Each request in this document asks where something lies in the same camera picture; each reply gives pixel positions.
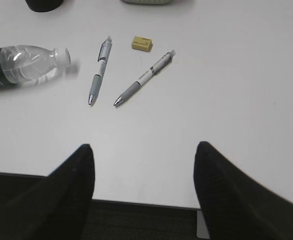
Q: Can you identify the middle blue grey pen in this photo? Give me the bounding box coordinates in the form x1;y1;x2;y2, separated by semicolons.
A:
88;36;113;106

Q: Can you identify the clear water bottle green label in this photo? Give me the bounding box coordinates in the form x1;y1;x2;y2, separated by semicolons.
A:
0;45;71;88

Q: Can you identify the black mesh pen holder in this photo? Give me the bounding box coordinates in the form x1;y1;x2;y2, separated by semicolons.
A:
25;0;64;13

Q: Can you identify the pale green woven basket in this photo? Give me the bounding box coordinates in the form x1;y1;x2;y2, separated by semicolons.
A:
122;0;173;5

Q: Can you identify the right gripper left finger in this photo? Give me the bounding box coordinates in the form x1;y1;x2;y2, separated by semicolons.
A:
0;144;95;240

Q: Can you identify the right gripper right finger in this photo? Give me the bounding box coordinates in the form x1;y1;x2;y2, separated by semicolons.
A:
193;141;293;240

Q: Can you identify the right yellow eraser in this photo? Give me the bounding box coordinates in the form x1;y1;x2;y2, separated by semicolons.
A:
131;36;153;52

